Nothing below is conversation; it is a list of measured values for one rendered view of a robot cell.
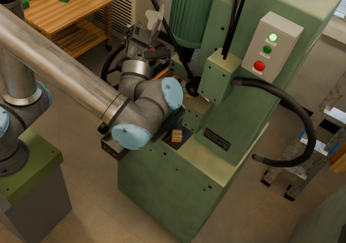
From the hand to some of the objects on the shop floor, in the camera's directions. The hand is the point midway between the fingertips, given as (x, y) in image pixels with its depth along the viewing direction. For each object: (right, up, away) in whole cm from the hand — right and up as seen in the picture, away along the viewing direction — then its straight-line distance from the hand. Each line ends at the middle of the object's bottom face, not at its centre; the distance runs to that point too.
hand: (152, 13), depth 105 cm
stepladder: (+86, -82, +117) cm, 167 cm away
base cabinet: (+7, -86, +99) cm, 132 cm away
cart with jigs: (-88, +20, +169) cm, 191 cm away
